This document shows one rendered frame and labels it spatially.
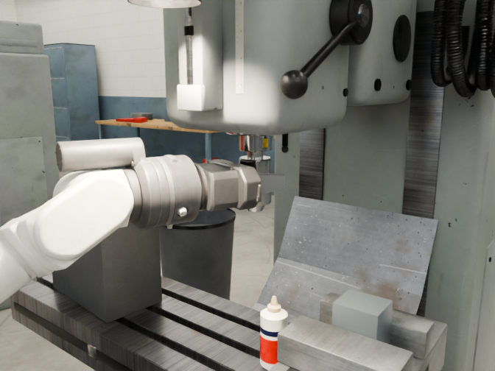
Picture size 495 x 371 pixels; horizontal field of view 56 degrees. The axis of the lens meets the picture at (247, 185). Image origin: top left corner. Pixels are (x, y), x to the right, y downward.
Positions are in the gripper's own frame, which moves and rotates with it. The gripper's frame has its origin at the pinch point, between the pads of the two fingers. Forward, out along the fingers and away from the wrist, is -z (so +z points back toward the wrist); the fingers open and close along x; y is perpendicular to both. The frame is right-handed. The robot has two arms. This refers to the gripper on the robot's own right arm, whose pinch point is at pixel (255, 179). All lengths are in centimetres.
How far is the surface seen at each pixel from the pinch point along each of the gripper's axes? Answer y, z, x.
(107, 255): 15.2, 15.6, 21.8
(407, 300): 25.5, -32.1, -3.8
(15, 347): 124, 17, 201
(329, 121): -8.6, -6.8, -7.7
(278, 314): 19.0, -0.9, -5.1
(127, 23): -109, -215, 666
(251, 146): -5.2, 1.8, -1.6
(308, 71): -14.8, 3.5, -15.0
